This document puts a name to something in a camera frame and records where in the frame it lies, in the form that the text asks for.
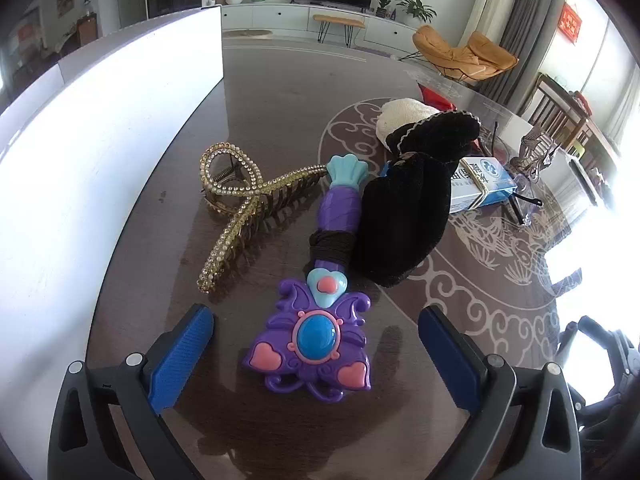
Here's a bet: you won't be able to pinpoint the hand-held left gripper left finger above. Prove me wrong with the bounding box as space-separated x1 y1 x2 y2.
47 304 216 480

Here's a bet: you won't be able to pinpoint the black velvet pouch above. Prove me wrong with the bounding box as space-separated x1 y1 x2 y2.
359 152 461 288

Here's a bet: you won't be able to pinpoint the white television cabinet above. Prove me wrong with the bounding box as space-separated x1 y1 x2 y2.
222 2 431 56

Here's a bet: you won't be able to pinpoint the clear eyeglasses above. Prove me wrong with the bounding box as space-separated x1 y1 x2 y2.
470 120 546 226

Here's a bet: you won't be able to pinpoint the red snack packet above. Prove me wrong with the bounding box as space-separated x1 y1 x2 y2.
417 84 456 111

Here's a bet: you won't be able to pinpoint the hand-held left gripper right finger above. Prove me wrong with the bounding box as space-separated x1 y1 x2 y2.
417 305 583 480

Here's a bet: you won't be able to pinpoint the blue white medicine box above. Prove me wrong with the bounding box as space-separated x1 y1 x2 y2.
380 156 518 214

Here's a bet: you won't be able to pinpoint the purple toy wand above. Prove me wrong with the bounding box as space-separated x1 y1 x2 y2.
240 155 373 402

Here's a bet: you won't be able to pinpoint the wooden bench with wire legs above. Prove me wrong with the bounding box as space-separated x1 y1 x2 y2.
313 14 366 48

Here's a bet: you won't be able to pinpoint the wooden dining chair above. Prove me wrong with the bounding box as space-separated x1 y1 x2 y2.
520 72 601 156

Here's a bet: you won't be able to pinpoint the gold rhinestone hair clip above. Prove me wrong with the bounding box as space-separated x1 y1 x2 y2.
196 142 328 293

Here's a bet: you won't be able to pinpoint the grey curtain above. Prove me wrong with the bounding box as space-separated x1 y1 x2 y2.
480 0 571 106

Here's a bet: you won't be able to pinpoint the large potted plant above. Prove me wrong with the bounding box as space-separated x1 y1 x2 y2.
395 0 437 23

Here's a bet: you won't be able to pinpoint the black hair tie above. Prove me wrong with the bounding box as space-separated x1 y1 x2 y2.
307 230 357 267

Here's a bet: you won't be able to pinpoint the red wall hanging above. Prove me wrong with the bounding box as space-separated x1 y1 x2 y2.
559 2 583 43

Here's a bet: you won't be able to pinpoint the orange lounge chair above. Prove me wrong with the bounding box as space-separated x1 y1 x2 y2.
400 25 520 86

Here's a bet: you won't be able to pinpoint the cream knitted pouch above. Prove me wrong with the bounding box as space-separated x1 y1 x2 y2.
376 100 446 151

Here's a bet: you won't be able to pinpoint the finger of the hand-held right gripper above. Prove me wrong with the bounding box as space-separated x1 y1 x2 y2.
557 315 632 361

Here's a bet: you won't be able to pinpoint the brown patterned desktop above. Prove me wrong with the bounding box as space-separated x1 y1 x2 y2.
85 37 640 480

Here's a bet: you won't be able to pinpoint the tan rubber band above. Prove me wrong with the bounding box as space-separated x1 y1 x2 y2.
470 180 493 208

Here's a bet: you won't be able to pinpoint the black velvet pouch beaded trim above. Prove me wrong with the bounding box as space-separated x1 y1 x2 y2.
385 110 482 163

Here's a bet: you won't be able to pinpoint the silver claw hair clip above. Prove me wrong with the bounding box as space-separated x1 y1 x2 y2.
510 127 556 181

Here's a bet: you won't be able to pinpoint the cream sheer curtain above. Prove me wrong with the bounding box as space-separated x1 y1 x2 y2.
472 0 521 51

